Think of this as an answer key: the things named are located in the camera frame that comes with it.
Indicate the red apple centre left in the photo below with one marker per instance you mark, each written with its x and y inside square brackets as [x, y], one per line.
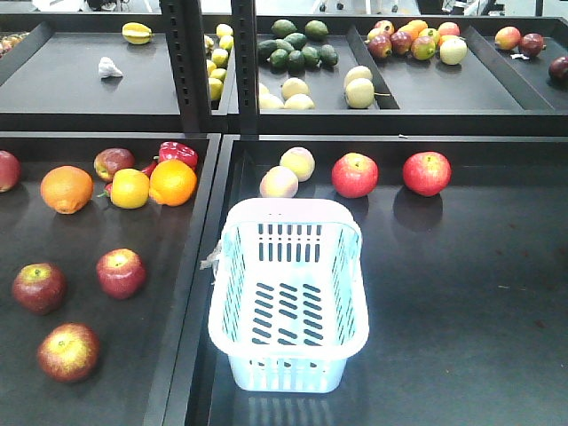
[121, 273]

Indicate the red bell pepper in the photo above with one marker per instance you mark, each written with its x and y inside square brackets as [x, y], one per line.
[173, 150]

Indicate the red apple far right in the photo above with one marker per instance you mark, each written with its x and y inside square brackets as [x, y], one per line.
[427, 173]

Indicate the pale peach front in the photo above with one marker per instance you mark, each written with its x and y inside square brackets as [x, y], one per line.
[279, 182]

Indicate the red yellow apple bottom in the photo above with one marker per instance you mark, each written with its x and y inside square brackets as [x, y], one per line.
[69, 353]

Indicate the orange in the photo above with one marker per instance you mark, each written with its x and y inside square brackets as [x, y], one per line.
[67, 189]
[172, 183]

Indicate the pale peach back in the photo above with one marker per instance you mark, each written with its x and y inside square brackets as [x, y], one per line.
[300, 161]

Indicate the orange left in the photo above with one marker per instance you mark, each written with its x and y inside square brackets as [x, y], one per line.
[67, 189]

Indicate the white garlic bulb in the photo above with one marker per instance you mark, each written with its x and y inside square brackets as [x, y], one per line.
[107, 68]

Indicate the red apple right middle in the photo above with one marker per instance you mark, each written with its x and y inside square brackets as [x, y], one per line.
[354, 175]

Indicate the red apple behind oranges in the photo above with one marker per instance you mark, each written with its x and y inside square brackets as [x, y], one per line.
[111, 160]

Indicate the dark red apple left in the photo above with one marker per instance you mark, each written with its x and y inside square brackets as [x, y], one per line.
[41, 288]

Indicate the pale peach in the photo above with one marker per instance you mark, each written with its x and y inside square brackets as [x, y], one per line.
[279, 182]
[300, 161]

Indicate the yellow starfruit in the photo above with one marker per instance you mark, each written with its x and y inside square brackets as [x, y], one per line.
[137, 33]

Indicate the light blue plastic basket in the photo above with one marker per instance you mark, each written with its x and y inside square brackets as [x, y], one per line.
[288, 306]

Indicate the orange right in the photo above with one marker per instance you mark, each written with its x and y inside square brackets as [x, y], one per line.
[172, 183]

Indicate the black shelf upright post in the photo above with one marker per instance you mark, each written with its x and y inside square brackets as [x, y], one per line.
[182, 22]

